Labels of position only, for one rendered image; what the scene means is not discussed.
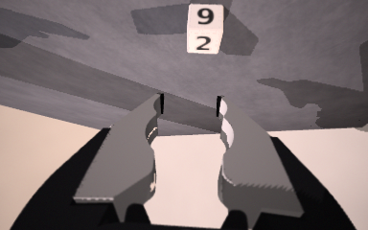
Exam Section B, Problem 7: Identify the white number cube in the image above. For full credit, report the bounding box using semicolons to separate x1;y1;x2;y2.
187;4;223;54

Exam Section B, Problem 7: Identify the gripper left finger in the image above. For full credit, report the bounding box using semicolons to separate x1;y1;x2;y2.
10;92;164;230

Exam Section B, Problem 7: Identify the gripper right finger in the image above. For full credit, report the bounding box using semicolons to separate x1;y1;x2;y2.
217;95;356;230

